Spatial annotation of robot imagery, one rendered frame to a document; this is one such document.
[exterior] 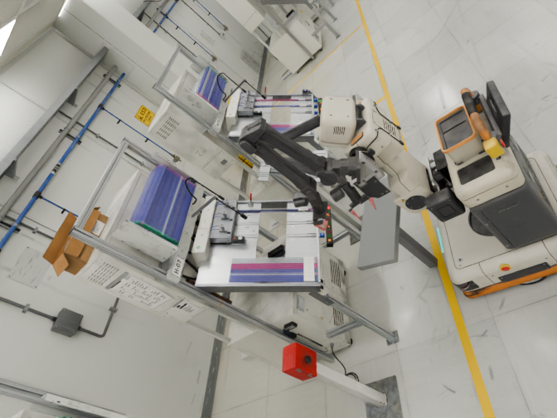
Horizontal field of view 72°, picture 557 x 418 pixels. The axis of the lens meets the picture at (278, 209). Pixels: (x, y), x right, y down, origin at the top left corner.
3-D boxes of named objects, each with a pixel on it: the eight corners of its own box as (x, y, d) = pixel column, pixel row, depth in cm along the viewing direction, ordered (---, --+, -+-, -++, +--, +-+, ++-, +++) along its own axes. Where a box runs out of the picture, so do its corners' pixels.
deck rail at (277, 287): (320, 289, 217) (320, 283, 213) (320, 292, 216) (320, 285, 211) (196, 289, 223) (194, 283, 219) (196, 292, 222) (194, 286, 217)
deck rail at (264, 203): (317, 205, 265) (317, 198, 261) (317, 206, 264) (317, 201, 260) (215, 207, 271) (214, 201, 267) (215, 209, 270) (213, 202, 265)
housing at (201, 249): (220, 210, 270) (217, 195, 260) (209, 266, 235) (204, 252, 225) (210, 210, 271) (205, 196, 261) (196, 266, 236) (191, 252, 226)
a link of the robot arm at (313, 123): (254, 143, 200) (259, 142, 209) (266, 167, 202) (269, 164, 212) (333, 104, 188) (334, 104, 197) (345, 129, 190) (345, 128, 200)
